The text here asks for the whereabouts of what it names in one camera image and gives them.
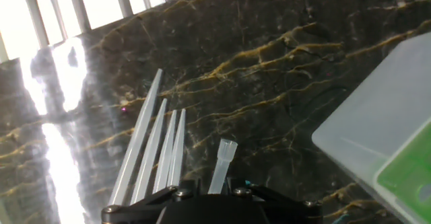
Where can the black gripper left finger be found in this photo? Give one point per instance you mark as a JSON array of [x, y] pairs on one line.
[[141, 210]]

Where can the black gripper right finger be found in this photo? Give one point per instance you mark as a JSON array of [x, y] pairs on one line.
[[289, 210]]

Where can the large clear pipette tip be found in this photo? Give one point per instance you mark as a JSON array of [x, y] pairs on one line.
[[135, 143], [222, 163], [166, 150], [149, 156], [177, 150]]

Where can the green pipette tip holder box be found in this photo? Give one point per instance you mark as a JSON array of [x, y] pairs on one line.
[[370, 116]]

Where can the black marble mat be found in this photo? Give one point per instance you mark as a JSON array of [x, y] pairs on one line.
[[269, 82]]

